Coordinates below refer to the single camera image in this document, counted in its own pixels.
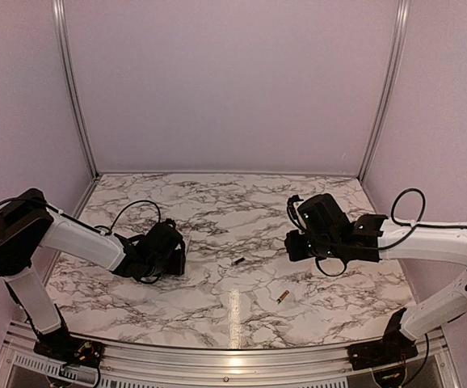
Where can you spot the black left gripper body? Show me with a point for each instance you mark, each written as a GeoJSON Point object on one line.
{"type": "Point", "coordinates": [176, 267]}

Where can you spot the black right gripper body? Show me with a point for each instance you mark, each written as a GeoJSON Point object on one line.
{"type": "Point", "coordinates": [321, 247]}

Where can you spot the white remote control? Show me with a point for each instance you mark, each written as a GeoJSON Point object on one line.
{"type": "Point", "coordinates": [187, 241]}

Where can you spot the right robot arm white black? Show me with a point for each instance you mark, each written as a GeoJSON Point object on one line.
{"type": "Point", "coordinates": [377, 237]}

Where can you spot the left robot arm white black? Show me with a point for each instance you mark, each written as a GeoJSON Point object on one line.
{"type": "Point", "coordinates": [28, 222]}

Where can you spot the gold green AAA battery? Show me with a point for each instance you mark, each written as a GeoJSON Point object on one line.
{"type": "Point", "coordinates": [282, 296]}

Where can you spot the black gold AAA battery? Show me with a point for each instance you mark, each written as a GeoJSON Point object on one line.
{"type": "Point", "coordinates": [238, 261]}

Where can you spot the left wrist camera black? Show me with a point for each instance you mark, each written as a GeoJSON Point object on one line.
{"type": "Point", "coordinates": [170, 222]}

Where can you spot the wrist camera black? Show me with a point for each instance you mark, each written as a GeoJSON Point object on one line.
{"type": "Point", "coordinates": [170, 222]}
{"type": "Point", "coordinates": [291, 206]}

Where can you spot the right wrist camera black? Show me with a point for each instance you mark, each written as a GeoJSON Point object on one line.
{"type": "Point", "coordinates": [291, 206]}

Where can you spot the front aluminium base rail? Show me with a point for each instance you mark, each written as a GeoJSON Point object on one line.
{"type": "Point", "coordinates": [141, 365]}

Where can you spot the right aluminium frame post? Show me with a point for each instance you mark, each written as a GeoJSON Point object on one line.
{"type": "Point", "coordinates": [391, 75]}

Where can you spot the aluminium frame post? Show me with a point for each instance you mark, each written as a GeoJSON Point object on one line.
{"type": "Point", "coordinates": [71, 85]}
{"type": "Point", "coordinates": [391, 75]}

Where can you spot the left aluminium frame post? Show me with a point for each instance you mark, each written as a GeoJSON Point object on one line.
{"type": "Point", "coordinates": [71, 85]}

